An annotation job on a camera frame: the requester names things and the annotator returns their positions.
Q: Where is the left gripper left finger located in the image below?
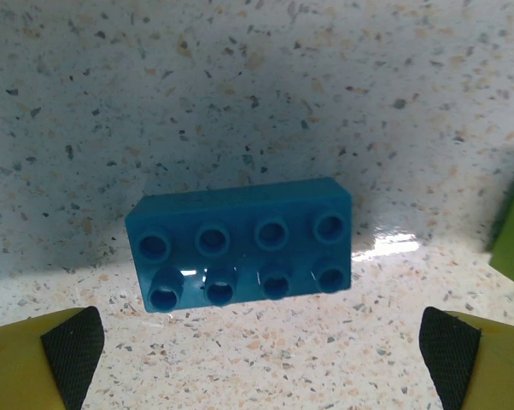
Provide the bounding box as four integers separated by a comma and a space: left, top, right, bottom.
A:
0, 305, 105, 410

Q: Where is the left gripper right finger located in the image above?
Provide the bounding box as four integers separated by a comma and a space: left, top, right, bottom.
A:
418, 306, 514, 410

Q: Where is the green lego brick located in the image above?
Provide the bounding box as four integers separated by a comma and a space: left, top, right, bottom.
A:
486, 181, 514, 296

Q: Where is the blue lego brick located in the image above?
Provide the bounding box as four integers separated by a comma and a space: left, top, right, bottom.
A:
124, 176, 353, 313

